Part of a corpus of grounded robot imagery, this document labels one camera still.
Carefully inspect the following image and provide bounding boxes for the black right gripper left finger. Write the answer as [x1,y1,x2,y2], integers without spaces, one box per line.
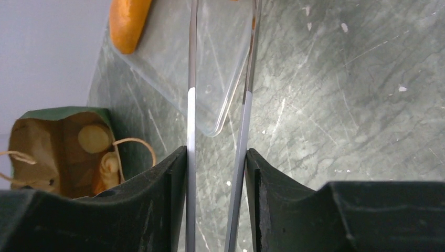
[1,146,187,251]

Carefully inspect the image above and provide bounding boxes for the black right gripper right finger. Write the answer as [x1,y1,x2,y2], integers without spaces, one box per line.
[246,149,444,251]

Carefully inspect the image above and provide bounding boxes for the striped fake croissant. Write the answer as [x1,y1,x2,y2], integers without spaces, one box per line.
[92,152,120,195]

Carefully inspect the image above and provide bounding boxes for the green paper bag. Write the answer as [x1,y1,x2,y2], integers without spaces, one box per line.
[0,106,158,200]

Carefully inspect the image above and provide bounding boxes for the metal tongs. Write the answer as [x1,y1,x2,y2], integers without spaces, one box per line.
[185,1,262,251]

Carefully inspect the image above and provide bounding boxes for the brown fake bread loaf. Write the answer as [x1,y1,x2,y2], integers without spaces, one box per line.
[109,0,152,55]

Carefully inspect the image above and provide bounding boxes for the round pale fake bun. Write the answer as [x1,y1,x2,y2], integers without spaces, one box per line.
[78,124,112,154]

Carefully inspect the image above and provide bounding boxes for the clear plastic tray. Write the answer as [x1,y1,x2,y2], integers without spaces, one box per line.
[122,0,253,137]

